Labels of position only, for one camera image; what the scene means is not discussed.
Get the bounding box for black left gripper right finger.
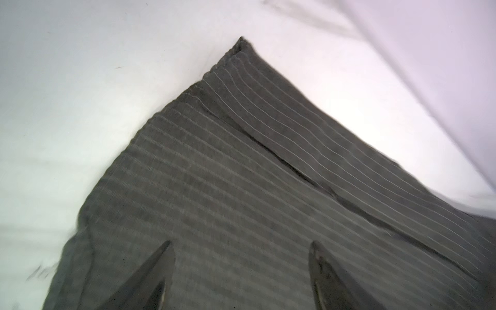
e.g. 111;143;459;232
308;241;385;310

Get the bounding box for dark grey pinstriped shirt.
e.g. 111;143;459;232
43;38;495;309

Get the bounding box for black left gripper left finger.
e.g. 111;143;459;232
99;241;176;310

